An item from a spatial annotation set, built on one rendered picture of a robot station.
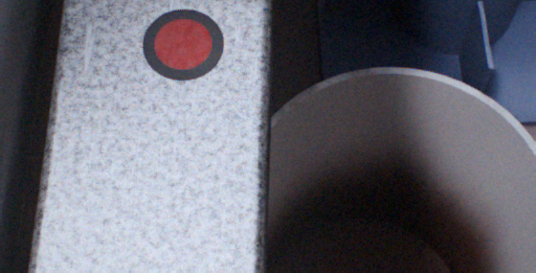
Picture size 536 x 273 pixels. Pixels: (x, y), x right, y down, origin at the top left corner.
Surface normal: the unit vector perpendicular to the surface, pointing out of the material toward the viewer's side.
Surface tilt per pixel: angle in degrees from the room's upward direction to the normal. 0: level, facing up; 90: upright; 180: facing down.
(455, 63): 0
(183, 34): 0
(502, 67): 0
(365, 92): 87
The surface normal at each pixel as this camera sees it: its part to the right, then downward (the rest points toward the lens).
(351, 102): 0.25, 0.85
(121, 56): 0.00, -0.43
